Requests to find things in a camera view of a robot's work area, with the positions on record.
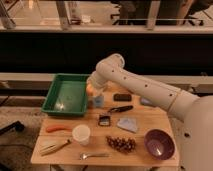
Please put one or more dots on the black handled tool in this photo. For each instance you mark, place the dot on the black handled tool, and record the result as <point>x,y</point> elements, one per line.
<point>120,109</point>

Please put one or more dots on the blue sponge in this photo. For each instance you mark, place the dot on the blue sponge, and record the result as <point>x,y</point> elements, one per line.
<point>145,102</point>

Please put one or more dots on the small black box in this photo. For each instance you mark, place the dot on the small black box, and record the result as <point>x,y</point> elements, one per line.
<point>104,120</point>

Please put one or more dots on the metal fork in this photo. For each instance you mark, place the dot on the metal fork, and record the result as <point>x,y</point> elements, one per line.
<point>84,156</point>

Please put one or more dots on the orange carrot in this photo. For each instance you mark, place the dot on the orange carrot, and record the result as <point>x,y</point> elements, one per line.
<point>53,128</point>

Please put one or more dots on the white cup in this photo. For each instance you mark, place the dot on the white cup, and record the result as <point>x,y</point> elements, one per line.
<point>81,134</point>

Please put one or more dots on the orange yellow apple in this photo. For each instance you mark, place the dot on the orange yellow apple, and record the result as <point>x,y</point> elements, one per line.
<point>89,89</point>

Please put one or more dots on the grey blue folded cloth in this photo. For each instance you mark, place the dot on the grey blue folded cloth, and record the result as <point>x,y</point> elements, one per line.
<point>129,124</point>

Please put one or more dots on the light blue cup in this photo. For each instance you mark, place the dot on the light blue cup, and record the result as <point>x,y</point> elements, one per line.
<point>98,101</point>

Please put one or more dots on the purple bowl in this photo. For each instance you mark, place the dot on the purple bowl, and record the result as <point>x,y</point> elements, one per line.
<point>159,144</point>

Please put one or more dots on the green plastic tray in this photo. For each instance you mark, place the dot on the green plastic tray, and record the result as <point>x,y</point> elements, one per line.
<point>66,96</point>

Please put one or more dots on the bunch of dark grapes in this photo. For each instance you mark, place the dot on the bunch of dark grapes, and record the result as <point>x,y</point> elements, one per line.
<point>121,144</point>

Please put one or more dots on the black office chair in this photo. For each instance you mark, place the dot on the black office chair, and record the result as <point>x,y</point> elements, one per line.
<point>157,12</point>

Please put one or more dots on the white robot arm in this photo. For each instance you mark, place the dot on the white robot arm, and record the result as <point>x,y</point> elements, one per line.
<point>196,113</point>

